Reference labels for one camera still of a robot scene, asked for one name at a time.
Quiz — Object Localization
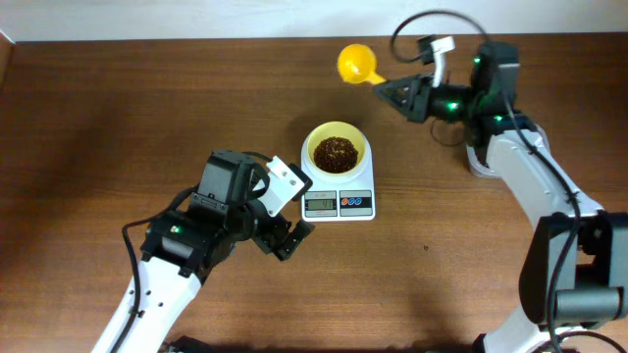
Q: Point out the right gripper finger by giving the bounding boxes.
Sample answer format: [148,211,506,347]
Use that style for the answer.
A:
[373,75,420,96]
[373,87,417,118]

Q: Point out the yellow plastic measuring scoop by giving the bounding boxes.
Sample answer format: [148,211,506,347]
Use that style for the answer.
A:
[337,43,387,85]

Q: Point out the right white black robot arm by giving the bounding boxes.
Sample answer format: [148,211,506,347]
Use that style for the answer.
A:
[373,42,627,352]

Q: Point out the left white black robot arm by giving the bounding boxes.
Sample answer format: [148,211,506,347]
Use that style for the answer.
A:
[93,149,314,352]

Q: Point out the white digital kitchen scale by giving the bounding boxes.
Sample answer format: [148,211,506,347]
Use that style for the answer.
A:
[301,140,376,222]

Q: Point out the red beans in bowl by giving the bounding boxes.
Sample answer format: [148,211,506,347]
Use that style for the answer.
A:
[314,136,358,174]

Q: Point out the pale yellow plastic bowl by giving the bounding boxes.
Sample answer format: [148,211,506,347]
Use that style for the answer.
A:
[302,122,369,177]

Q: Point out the clear plastic food container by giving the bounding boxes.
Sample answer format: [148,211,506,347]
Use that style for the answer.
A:
[465,125,550,179]

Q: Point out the left black camera cable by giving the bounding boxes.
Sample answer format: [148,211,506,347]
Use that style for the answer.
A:
[107,185,197,353]

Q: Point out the black camera cable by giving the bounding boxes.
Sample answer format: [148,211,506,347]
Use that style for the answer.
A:
[390,10,583,353]
[107,185,197,353]

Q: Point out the right black camera cable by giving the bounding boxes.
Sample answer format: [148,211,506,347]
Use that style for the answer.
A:
[390,10,583,353]

